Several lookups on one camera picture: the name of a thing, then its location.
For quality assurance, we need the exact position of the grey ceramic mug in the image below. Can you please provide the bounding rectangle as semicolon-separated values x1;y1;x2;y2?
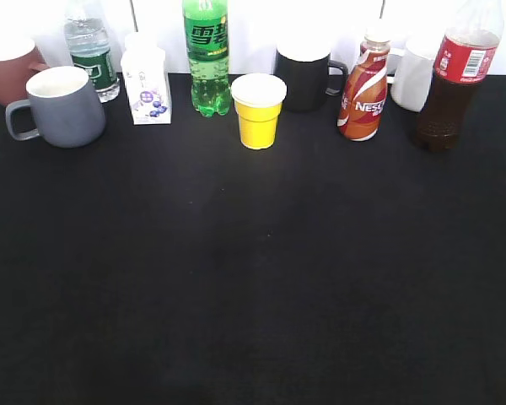
5;66;106;149

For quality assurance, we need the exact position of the cola bottle red label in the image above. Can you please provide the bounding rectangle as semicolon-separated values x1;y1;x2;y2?
414;1;504;152

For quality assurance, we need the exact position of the yellow paper cup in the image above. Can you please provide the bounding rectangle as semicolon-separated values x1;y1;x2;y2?
230;73;287;150

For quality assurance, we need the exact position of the green sprite bottle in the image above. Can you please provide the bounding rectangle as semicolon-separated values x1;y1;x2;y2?
182;0;231;117

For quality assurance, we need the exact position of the orange nescafe bottle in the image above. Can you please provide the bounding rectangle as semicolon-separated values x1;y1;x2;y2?
337;19;390;142

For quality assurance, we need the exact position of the black ceramic mug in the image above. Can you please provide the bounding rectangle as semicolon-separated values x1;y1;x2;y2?
274;33;348;112

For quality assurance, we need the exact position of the white blueberry yogurt carton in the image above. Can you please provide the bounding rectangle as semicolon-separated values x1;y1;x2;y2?
121;32;172;126

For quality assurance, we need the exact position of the white ceramic mug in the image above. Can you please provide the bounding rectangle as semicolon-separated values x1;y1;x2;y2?
386;34;441;112

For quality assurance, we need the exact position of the clear water bottle green label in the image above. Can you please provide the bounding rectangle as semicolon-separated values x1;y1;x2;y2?
63;1;120;103

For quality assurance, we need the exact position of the brown ceramic mug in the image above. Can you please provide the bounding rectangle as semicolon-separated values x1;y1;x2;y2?
0;35;48;106

